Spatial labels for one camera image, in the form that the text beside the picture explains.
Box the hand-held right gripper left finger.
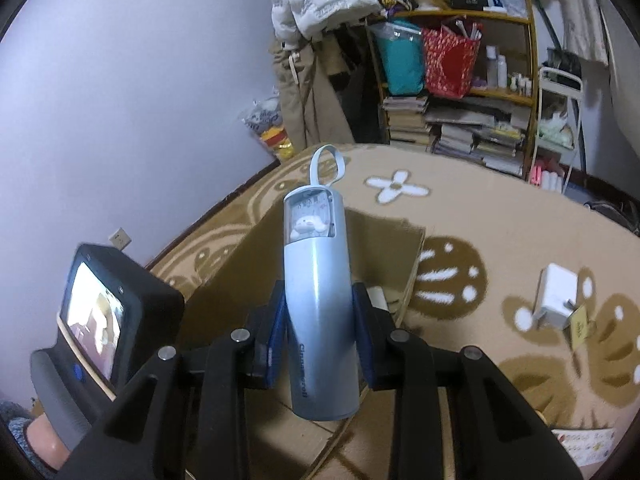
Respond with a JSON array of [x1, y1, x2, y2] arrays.
[[65, 280, 291, 480]]

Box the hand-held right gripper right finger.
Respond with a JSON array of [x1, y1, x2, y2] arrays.
[[351, 282, 583, 480]]

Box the light blue water bottle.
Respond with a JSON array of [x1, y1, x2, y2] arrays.
[[282, 145, 362, 421]]

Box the brown cardboard box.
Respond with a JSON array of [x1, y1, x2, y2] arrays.
[[182, 205, 427, 480]]

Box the person's left forearm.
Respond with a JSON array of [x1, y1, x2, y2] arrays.
[[0, 400, 71, 478]]

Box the beige flower patterned carpet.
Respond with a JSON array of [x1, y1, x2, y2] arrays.
[[145, 142, 640, 480]]

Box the white power adapter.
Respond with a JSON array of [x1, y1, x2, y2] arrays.
[[532, 263, 583, 331]]

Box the yellow paper tag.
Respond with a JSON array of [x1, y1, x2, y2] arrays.
[[567, 305, 592, 351]]

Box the clear plastic snack bag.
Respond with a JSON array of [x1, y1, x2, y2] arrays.
[[240, 97, 296, 162]]

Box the stack of books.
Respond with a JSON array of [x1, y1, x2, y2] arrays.
[[382, 95, 531, 177]]

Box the colourful sticker sheet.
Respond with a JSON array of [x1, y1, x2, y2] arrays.
[[552, 427, 616, 467]]

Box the pink and white bottles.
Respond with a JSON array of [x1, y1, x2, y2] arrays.
[[530, 160, 564, 193]]

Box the beige trench coat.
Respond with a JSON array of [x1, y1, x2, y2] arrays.
[[272, 35, 356, 150]]

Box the teal storage bag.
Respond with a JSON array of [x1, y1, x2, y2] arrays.
[[372, 20, 426, 97]]

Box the black chair base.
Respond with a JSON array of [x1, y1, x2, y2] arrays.
[[582, 199, 640, 238]]

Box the pale green packet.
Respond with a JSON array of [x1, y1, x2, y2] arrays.
[[537, 112, 576, 149]]

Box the black hanging garment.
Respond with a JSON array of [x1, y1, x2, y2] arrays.
[[327, 25, 372, 92]]

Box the red gift bag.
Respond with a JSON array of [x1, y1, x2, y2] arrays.
[[421, 17, 482, 100]]

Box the group of cosmetic bottles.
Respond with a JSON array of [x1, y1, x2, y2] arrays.
[[485, 45, 533, 96]]

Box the wooden shelf unit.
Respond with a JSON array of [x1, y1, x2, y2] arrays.
[[365, 0, 540, 181]]

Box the white metal cart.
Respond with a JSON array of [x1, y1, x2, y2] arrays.
[[532, 67, 587, 184]]

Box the black item on cart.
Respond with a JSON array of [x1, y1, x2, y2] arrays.
[[542, 47, 583, 88]]

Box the white bedding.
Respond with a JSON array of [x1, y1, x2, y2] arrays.
[[550, 0, 640, 67]]

